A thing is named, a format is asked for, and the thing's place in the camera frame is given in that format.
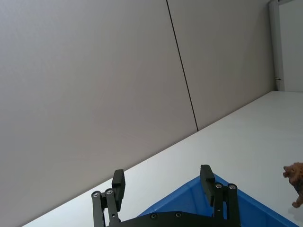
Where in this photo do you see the white door with hinge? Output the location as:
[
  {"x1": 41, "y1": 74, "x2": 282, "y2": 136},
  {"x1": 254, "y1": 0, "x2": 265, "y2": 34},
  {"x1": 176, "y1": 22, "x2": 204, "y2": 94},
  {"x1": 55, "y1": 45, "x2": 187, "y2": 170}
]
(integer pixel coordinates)
[{"x1": 268, "y1": 0, "x2": 303, "y2": 92}]

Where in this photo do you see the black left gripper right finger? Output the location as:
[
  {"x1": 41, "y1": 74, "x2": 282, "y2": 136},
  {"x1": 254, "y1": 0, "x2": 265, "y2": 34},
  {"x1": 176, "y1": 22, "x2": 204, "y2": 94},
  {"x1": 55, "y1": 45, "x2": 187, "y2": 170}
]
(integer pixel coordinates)
[{"x1": 200, "y1": 164, "x2": 240, "y2": 220}]

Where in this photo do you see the brown toy lion figure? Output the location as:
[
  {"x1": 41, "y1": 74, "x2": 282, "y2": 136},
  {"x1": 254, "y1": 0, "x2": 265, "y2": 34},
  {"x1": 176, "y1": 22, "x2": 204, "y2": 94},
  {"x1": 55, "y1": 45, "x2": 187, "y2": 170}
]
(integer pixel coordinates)
[{"x1": 283, "y1": 161, "x2": 303, "y2": 209}]

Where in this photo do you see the blue plastic bin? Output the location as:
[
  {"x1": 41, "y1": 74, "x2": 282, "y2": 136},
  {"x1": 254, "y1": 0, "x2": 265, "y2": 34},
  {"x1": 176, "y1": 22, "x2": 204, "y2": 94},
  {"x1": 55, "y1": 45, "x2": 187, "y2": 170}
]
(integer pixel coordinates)
[{"x1": 138, "y1": 174, "x2": 301, "y2": 227}]

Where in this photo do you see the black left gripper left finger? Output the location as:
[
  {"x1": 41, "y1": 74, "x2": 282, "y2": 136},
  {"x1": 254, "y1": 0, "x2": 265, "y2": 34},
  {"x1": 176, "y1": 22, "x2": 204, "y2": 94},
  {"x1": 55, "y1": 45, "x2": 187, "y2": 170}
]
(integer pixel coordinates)
[{"x1": 91, "y1": 169, "x2": 126, "y2": 227}]

